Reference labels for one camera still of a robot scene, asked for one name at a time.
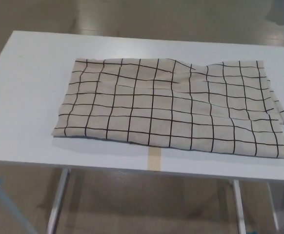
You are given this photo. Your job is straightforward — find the white towel with black grid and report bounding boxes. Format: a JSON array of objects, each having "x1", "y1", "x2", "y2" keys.
[{"x1": 51, "y1": 58, "x2": 284, "y2": 159}]

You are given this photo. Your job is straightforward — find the beige tape strip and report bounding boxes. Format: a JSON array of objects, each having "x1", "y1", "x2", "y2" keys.
[{"x1": 147, "y1": 147, "x2": 162, "y2": 171}]

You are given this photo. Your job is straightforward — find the white metal table leg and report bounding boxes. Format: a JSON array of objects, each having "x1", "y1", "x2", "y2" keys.
[
  {"x1": 266, "y1": 182, "x2": 280, "y2": 231},
  {"x1": 232, "y1": 179, "x2": 247, "y2": 234},
  {"x1": 46, "y1": 169, "x2": 72, "y2": 234}
]

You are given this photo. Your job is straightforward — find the grey metal frame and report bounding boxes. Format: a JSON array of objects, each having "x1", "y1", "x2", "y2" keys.
[{"x1": 0, "y1": 162, "x2": 38, "y2": 234}]

